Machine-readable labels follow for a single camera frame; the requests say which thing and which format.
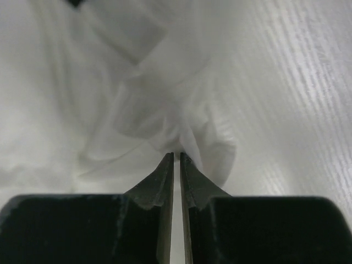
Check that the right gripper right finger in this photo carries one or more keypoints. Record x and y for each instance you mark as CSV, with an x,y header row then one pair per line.
x,y
220,228

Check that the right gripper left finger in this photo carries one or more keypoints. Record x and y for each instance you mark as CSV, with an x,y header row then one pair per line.
x,y
133,227

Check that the white t shirt flower print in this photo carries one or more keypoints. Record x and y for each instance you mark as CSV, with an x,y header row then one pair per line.
x,y
92,96

